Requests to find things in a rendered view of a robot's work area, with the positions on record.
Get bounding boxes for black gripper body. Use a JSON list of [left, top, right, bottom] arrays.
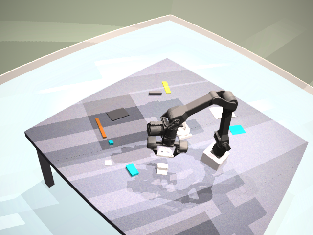
[[147, 134, 188, 153]]

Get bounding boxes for yellow flat bar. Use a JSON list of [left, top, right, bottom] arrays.
[[162, 82, 171, 93]]

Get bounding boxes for cyan flat square plate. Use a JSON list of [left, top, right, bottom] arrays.
[[229, 125, 246, 135]]

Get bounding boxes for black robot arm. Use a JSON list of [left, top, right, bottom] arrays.
[[147, 90, 238, 159]]

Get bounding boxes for cyan rectangular block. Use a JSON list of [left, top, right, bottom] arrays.
[[126, 164, 139, 177]]

